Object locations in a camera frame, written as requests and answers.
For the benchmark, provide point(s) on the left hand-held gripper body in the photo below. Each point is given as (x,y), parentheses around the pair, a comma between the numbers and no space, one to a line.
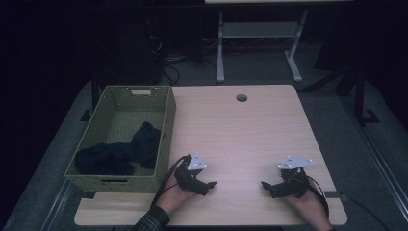
(189,181)

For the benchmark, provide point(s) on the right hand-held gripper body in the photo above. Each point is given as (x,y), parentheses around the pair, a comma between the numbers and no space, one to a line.
(295,184)

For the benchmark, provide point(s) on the dark cloth with white print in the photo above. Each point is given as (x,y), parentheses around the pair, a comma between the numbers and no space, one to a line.
(106,159)

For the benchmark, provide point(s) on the green woven basket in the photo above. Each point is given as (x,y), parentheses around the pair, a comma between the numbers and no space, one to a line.
(125,99)

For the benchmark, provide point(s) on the person's left hand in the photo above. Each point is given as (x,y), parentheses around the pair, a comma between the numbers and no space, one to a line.
(173,197)

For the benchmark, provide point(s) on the person's right hand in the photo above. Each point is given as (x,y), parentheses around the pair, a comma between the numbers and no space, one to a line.
(312,207)

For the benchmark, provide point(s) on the grey tape strip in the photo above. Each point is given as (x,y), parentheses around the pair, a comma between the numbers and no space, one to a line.
(332,194)

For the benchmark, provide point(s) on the black metal stand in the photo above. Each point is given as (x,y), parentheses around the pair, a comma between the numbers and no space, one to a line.
(95,93)
(360,96)

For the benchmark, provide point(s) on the white metal rack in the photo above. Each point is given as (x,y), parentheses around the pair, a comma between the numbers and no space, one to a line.
(256,29)

